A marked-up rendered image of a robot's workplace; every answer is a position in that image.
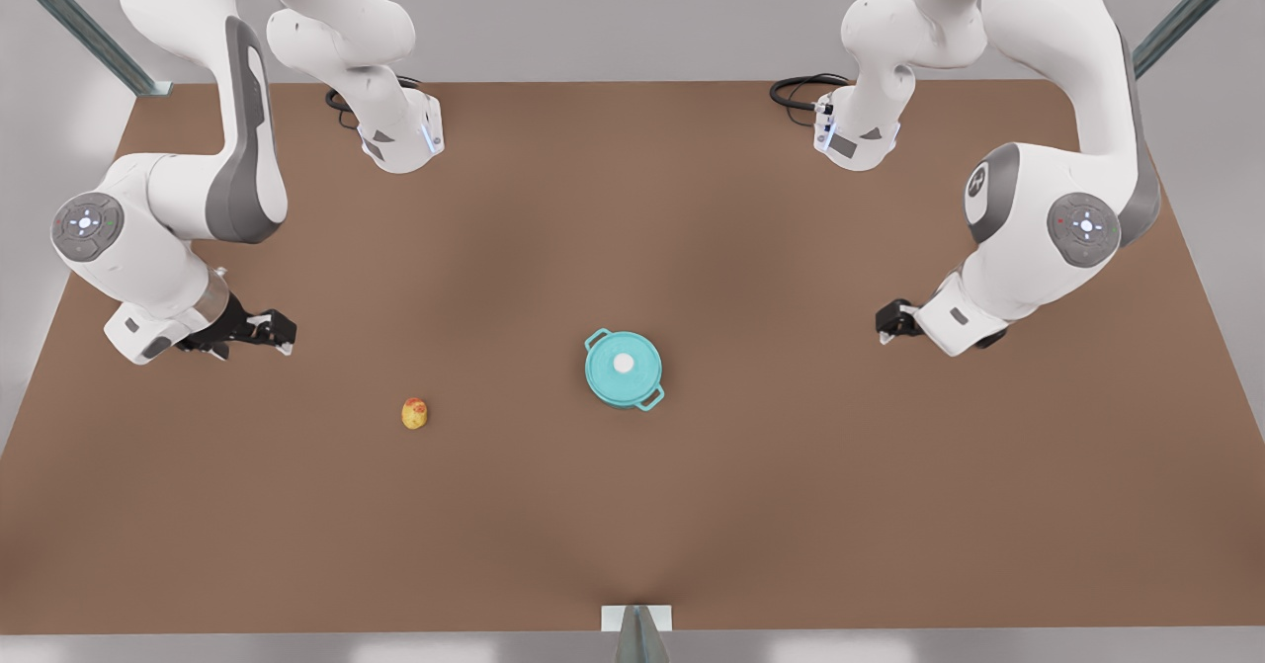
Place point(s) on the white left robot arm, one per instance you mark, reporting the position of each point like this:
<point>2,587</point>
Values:
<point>1048,208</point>

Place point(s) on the silver frame post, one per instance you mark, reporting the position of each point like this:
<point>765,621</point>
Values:
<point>1191,11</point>
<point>79,21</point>
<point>638,635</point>

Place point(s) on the yellow potato with red patch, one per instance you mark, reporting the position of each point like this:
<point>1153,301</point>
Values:
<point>414,413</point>

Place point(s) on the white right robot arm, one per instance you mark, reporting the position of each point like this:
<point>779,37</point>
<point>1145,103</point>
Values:
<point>158,199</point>

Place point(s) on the teal lid with white knob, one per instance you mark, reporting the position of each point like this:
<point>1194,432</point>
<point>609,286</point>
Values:
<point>623,365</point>

